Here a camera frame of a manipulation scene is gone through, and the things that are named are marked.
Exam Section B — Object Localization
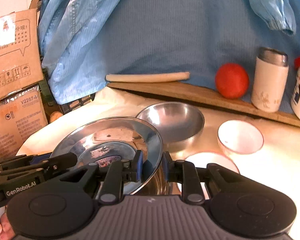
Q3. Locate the white red-rimmed bowl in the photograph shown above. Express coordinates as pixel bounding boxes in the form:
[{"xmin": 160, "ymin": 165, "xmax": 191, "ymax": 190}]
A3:
[
  {"xmin": 217, "ymin": 120, "xmax": 264, "ymax": 156},
  {"xmin": 184, "ymin": 151, "xmax": 241, "ymax": 201}
]

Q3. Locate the stainless steel bowl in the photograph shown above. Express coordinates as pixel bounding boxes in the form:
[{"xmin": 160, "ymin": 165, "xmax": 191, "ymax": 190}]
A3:
[{"xmin": 136, "ymin": 101, "xmax": 205, "ymax": 153}]

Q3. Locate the left hand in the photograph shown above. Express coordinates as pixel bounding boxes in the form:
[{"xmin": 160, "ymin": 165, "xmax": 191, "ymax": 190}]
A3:
[{"xmin": 0, "ymin": 213, "xmax": 15, "ymax": 240}]

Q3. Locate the lower cardboard box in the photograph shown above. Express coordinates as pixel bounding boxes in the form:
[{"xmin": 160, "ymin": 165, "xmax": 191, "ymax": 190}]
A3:
[{"xmin": 0, "ymin": 85, "xmax": 47, "ymax": 158}]

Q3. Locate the cardboard box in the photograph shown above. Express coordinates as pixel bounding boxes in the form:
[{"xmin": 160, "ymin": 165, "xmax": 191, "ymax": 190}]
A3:
[
  {"xmin": 0, "ymin": 85, "xmax": 47, "ymax": 158},
  {"xmin": 0, "ymin": 0, "xmax": 43, "ymax": 100}
]

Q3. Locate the orange wooden object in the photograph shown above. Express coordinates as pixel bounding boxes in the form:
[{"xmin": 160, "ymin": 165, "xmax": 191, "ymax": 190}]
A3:
[{"xmin": 49, "ymin": 111, "xmax": 63, "ymax": 123}]

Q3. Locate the black plastic crate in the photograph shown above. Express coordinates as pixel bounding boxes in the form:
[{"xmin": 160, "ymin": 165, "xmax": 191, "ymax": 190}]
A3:
[{"xmin": 58, "ymin": 93, "xmax": 96, "ymax": 114}]

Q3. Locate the wooden board shelf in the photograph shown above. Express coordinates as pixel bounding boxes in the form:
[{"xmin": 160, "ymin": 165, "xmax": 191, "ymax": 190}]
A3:
[{"xmin": 108, "ymin": 82, "xmax": 300, "ymax": 127}]

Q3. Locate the cream table cloth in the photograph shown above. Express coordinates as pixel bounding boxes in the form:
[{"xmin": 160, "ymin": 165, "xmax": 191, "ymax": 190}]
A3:
[{"xmin": 18, "ymin": 87, "xmax": 300, "ymax": 239}]

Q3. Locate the wooden rolling pin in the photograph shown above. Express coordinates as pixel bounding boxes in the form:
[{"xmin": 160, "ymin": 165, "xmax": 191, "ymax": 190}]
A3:
[{"xmin": 106, "ymin": 72, "xmax": 190, "ymax": 83}]

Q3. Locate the upper cardboard box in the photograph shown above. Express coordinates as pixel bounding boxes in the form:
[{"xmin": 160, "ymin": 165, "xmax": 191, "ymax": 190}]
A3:
[{"xmin": 0, "ymin": 0, "xmax": 43, "ymax": 100}]

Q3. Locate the red tomato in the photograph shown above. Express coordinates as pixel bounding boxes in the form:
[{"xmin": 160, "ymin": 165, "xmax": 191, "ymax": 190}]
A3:
[{"xmin": 215, "ymin": 63, "xmax": 249, "ymax": 99}]

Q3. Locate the white thermos cup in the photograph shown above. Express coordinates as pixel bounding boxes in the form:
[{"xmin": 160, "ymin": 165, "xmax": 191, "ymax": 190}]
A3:
[{"xmin": 251, "ymin": 47, "xmax": 289, "ymax": 113}]

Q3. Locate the blue coat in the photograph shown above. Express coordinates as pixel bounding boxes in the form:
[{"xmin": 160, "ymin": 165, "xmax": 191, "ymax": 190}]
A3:
[{"xmin": 38, "ymin": 0, "xmax": 300, "ymax": 105}]

